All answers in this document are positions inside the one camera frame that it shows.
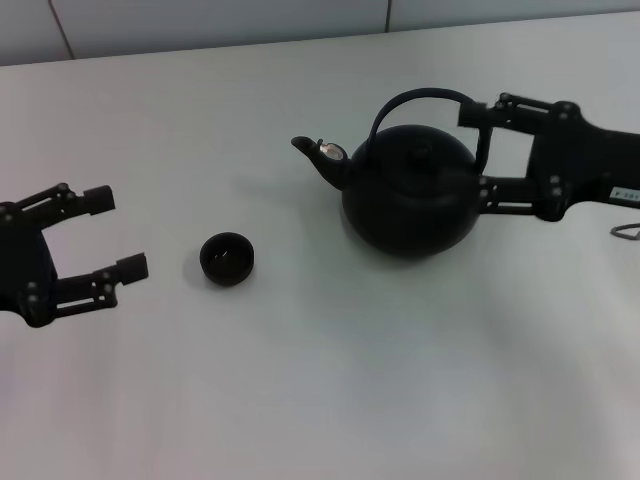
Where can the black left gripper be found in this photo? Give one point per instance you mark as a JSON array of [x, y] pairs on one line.
[[27, 270]]

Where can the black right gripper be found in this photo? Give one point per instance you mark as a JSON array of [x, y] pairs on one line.
[[585, 160]]

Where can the small black teacup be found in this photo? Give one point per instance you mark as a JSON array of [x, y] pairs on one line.
[[227, 262]]

